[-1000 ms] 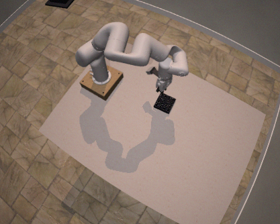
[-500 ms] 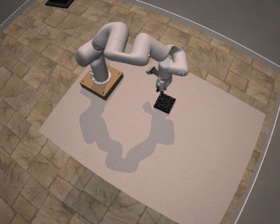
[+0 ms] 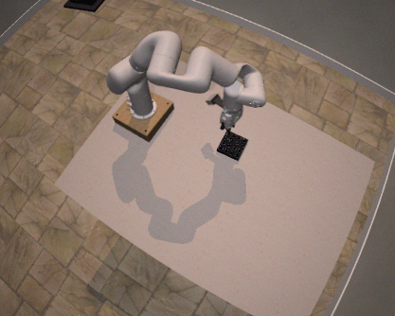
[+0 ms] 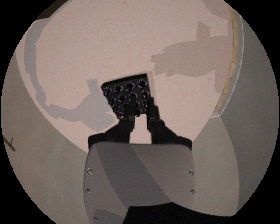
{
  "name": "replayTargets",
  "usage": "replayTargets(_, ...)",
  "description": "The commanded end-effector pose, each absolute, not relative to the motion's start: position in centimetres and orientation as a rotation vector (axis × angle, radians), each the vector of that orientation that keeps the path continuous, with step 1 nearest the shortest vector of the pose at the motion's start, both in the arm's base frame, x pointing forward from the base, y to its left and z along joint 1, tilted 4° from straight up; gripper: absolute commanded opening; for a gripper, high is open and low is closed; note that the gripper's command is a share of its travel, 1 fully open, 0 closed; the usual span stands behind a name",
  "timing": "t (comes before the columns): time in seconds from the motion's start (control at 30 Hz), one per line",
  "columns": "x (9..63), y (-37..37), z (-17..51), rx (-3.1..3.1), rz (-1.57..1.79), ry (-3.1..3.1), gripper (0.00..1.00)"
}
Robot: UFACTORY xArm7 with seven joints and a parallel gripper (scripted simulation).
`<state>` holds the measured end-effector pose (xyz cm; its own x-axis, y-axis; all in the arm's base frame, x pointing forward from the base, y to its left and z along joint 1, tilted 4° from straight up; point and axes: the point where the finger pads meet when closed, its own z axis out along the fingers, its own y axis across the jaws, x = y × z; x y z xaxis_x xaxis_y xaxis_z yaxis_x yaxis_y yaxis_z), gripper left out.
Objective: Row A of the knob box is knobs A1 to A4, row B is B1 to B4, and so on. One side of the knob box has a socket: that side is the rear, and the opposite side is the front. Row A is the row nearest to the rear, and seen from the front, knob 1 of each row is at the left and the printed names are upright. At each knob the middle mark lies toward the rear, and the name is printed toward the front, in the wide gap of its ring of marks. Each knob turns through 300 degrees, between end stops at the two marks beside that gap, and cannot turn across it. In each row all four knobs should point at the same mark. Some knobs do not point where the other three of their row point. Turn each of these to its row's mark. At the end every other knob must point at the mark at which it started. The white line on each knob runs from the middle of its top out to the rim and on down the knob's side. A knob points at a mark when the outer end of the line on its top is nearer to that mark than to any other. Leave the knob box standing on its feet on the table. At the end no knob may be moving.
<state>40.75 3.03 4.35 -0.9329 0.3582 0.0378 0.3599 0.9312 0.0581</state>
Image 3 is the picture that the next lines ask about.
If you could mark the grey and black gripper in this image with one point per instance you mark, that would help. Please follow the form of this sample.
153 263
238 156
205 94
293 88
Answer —
229 120

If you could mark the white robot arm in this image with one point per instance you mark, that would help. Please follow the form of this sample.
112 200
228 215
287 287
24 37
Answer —
202 65

